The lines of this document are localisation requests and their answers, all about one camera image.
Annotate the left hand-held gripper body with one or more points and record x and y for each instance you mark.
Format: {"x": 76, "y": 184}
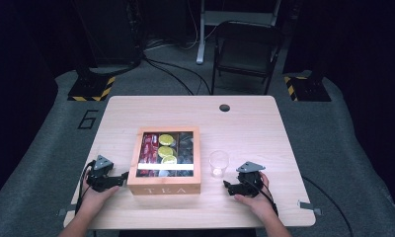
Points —
{"x": 98, "y": 179}

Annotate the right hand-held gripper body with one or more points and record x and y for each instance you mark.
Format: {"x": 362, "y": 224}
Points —
{"x": 250, "y": 184}

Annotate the wooden tea box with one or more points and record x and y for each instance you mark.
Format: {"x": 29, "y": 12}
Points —
{"x": 164, "y": 187}

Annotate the person's left hand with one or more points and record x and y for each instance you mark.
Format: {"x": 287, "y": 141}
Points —
{"x": 93, "y": 200}

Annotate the person's right hand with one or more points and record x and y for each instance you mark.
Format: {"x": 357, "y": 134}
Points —
{"x": 261, "y": 204}

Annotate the clear plastic cup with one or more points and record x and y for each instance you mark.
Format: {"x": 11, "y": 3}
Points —
{"x": 219, "y": 163}

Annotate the pile of red stick sachets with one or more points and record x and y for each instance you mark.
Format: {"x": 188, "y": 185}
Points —
{"x": 148, "y": 151}

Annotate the green coffee capsule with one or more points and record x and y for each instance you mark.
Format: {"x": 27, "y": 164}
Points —
{"x": 166, "y": 139}
{"x": 165, "y": 151}
{"x": 169, "y": 160}

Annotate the pile of dark coffee capsules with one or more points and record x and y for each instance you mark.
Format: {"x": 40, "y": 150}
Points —
{"x": 185, "y": 148}

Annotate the black stand base hazard stripes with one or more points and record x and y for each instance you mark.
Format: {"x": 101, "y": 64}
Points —
{"x": 92, "y": 89}
{"x": 309, "y": 90}

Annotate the grey floor mat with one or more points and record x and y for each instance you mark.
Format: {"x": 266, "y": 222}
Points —
{"x": 333, "y": 131}

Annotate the black folding chair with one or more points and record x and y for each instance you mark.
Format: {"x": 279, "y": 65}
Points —
{"x": 246, "y": 56}

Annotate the grey table bracket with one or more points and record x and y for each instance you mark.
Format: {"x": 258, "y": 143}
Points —
{"x": 309, "y": 207}
{"x": 66, "y": 211}

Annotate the white desk frame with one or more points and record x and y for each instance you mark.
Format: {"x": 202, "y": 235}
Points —
{"x": 201, "y": 39}

